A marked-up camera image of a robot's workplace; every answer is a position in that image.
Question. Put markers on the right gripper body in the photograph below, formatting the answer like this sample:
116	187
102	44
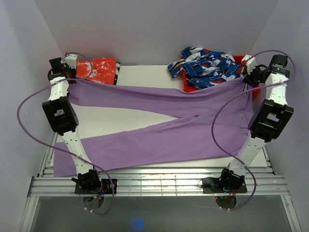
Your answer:
255	76

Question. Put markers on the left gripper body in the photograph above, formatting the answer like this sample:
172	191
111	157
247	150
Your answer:
71	71

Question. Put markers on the purple trousers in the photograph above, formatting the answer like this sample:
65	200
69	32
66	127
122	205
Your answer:
208	124

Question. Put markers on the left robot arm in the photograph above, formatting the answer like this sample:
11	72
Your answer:
64	121

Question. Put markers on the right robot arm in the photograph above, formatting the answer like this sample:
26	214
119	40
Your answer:
267	123

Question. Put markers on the blue patterned trousers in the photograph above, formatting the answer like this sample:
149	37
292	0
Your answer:
190	54

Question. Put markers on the red plastic bin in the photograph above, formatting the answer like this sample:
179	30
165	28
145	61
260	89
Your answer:
209	72

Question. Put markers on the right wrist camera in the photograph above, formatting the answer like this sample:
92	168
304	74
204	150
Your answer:
248	63

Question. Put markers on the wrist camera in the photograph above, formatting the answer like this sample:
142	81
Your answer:
248	63
71	60

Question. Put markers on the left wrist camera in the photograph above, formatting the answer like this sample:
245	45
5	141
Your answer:
71	60

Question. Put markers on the aluminium frame rail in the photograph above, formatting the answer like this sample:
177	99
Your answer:
162	182

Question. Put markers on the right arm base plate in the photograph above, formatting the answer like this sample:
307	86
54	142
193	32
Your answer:
213	185

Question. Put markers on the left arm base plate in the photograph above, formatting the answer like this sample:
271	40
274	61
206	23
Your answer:
104	188

